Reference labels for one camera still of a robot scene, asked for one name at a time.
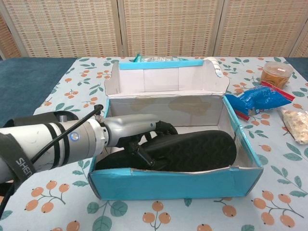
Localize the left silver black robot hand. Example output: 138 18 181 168
103 114 179 169

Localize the black rubber slipper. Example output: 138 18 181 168
95 125 238 173

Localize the blue white cardboard shoe box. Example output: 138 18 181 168
88 59 264 201

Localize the teal silver snack bag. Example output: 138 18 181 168
133 53 189 64

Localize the floral leaf print tablecloth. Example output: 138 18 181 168
0 56 308 231

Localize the woven bamboo folding screen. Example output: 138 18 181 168
0 0 308 61

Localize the blue red snack bag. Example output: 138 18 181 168
225 81 295 121

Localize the clear tub of brown snacks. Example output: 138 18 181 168
261 61 294 90

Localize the clear bag of nuts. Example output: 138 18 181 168
280 108 308 145

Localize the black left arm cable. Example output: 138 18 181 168
0 103 104 217

